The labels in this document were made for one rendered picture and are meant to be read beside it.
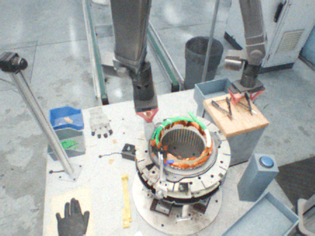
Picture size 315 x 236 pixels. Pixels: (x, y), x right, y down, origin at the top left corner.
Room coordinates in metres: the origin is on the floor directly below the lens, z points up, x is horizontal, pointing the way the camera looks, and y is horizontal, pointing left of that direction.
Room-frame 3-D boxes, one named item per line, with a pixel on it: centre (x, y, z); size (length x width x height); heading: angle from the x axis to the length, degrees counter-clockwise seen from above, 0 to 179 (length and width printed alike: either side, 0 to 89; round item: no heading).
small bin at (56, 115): (0.84, 0.49, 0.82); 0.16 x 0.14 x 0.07; 107
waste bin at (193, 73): (2.07, -0.47, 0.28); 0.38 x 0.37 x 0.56; 106
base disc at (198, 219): (0.46, -0.08, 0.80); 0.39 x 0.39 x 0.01
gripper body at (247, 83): (0.69, -0.34, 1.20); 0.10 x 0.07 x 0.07; 108
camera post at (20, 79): (0.54, 0.40, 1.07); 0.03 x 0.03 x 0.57; 81
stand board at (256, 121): (0.66, -0.32, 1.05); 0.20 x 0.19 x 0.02; 18
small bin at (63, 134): (0.68, 0.45, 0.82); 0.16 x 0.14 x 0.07; 105
